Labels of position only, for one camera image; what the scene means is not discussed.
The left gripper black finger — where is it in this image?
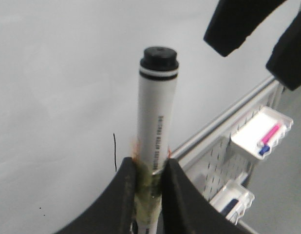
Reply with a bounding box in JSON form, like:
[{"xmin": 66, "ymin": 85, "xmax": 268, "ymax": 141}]
[
  {"xmin": 266, "ymin": 10, "xmax": 301, "ymax": 91},
  {"xmin": 204, "ymin": 0, "xmax": 284, "ymax": 57}
]

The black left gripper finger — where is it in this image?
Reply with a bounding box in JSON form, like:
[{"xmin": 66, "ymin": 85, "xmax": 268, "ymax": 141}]
[
  {"xmin": 161, "ymin": 158, "xmax": 251, "ymax": 234},
  {"xmin": 57, "ymin": 157, "xmax": 136, "ymax": 234}
]

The white whiteboard marker black tip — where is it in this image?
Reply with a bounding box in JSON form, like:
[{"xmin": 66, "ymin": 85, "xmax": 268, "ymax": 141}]
[{"xmin": 134, "ymin": 46, "xmax": 179, "ymax": 234}]

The large white whiteboard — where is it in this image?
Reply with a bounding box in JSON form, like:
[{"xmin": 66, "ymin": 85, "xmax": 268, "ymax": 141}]
[{"xmin": 0, "ymin": 0, "xmax": 300, "ymax": 234}]

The lower white plastic tray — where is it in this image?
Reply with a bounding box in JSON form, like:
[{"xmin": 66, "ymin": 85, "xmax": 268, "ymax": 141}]
[{"xmin": 210, "ymin": 180, "xmax": 255, "ymax": 225}]

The white plastic tray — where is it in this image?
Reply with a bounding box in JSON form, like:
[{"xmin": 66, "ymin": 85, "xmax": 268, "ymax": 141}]
[
  {"xmin": 230, "ymin": 106, "xmax": 294, "ymax": 164},
  {"xmin": 210, "ymin": 180, "xmax": 255, "ymax": 225}
]

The white pegboard panel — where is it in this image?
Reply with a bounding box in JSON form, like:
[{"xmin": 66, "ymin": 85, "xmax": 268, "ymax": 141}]
[{"xmin": 187, "ymin": 85, "xmax": 285, "ymax": 234}]

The pink marker pen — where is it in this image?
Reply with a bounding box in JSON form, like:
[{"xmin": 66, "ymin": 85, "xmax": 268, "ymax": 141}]
[{"xmin": 257, "ymin": 122, "xmax": 282, "ymax": 147}]

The upper white plastic tray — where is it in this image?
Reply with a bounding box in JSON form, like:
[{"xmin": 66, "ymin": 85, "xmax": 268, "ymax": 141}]
[{"xmin": 230, "ymin": 106, "xmax": 294, "ymax": 164}]

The blue marker cap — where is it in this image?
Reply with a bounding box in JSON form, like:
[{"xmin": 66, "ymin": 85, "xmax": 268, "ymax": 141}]
[{"xmin": 258, "ymin": 145, "xmax": 270, "ymax": 156}]

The white metal stand frame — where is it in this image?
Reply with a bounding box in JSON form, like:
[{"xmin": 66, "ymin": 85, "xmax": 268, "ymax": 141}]
[{"xmin": 170, "ymin": 77, "xmax": 284, "ymax": 170}]

